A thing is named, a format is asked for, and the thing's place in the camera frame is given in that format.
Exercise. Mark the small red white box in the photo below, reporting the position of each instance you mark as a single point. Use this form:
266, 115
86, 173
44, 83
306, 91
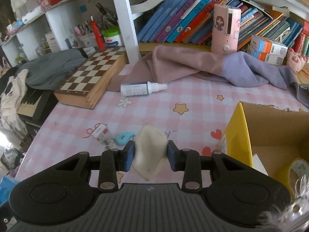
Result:
103, 135

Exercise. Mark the row of leaning books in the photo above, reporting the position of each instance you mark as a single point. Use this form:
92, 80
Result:
189, 23

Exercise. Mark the grey cloth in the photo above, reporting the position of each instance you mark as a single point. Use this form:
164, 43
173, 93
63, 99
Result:
49, 71

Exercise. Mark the beige sponge block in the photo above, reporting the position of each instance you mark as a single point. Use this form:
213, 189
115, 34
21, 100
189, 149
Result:
150, 152

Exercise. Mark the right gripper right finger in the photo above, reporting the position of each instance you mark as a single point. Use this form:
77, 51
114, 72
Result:
188, 161

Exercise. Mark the wooden chess board box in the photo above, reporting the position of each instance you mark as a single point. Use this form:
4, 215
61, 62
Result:
88, 84

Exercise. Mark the black piano keyboard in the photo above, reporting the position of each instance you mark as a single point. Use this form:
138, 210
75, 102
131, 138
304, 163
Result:
36, 106

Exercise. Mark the red tassel ornament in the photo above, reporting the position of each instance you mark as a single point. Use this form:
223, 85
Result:
97, 34

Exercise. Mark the pink checkered tablecloth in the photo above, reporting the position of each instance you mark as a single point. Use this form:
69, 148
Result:
191, 112

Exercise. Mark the pink purple cloth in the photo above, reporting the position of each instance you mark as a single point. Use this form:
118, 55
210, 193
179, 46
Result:
165, 64

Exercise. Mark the orange white medicine boxes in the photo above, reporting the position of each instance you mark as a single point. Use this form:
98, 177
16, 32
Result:
267, 50

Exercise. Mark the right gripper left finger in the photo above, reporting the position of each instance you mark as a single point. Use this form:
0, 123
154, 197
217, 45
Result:
113, 161

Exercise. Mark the pink pig plush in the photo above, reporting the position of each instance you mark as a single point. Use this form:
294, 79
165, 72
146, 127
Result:
295, 61

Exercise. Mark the yellow cardboard box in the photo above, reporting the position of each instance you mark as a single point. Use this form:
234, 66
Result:
271, 140

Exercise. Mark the white pen holder cup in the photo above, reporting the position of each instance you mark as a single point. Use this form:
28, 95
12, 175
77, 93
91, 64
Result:
88, 40

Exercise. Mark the green lid white jar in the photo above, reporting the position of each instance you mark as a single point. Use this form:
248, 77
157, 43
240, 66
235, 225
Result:
112, 37

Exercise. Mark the white shelf frame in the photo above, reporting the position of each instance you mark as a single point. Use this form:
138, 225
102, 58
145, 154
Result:
60, 19

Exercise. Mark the white spray bottle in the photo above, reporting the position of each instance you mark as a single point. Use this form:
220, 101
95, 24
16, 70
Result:
142, 88

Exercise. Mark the small light blue clip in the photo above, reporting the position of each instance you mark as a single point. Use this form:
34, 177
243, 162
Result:
123, 138

